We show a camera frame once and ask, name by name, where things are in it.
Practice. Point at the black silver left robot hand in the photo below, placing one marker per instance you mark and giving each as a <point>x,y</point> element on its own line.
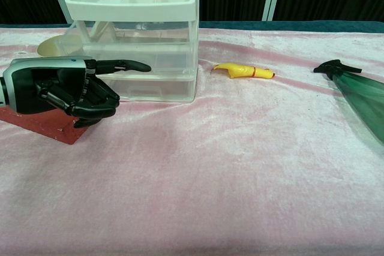
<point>30,88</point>

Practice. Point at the yellow rubber chicken toy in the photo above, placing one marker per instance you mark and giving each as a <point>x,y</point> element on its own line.
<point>249,71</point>

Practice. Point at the translucent plastic drawer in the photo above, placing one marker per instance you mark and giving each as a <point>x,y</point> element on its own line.
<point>144,58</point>
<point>150,32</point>
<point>162,88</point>

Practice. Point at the red brick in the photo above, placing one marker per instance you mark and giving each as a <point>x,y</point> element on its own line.
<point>45,127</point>

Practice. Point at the pink velvet cloth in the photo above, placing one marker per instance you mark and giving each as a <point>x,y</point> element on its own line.
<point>192,178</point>

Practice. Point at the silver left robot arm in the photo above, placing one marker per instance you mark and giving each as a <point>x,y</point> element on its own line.
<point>2,94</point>

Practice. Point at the white plastic drawer organizer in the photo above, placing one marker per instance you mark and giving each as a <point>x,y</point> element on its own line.
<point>135,10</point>

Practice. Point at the green spray bottle black trigger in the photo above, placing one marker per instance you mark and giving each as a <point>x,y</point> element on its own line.
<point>360,94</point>

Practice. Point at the beige round plate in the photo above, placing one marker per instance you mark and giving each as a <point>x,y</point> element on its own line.
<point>48,47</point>

